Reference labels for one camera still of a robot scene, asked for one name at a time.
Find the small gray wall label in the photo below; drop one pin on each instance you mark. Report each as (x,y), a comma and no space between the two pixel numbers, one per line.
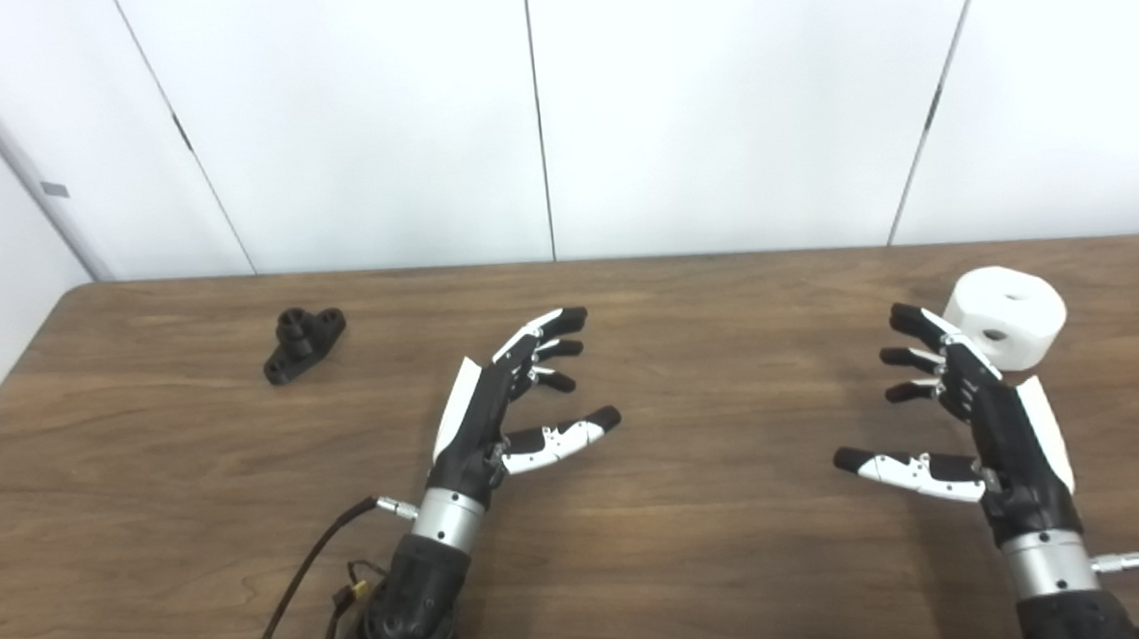
(54,190)

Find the round white plastic piece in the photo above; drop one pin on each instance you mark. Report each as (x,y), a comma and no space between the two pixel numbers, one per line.
(1015,313)

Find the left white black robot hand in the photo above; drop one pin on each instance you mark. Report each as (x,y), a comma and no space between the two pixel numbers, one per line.
(481,416)

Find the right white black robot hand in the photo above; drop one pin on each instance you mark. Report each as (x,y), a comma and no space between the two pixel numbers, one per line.
(1015,449)

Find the black plastic holder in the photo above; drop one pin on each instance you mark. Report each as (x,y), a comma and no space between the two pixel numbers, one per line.
(301,350)

